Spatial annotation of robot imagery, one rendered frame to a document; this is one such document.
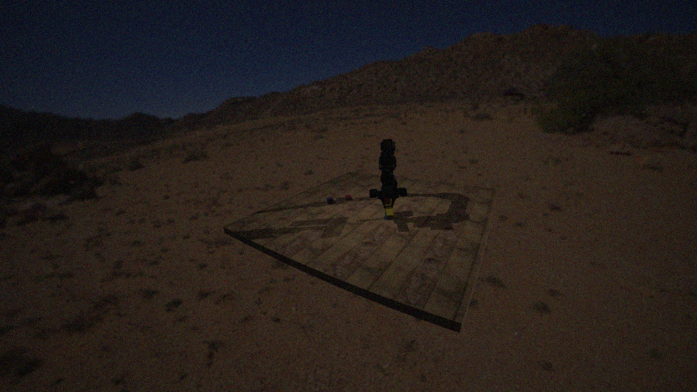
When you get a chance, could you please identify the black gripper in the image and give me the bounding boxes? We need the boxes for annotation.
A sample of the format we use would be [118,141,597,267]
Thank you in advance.
[369,181,407,208]

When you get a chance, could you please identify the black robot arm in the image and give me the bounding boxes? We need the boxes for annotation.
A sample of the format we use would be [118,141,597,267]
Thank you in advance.
[379,139,398,199]

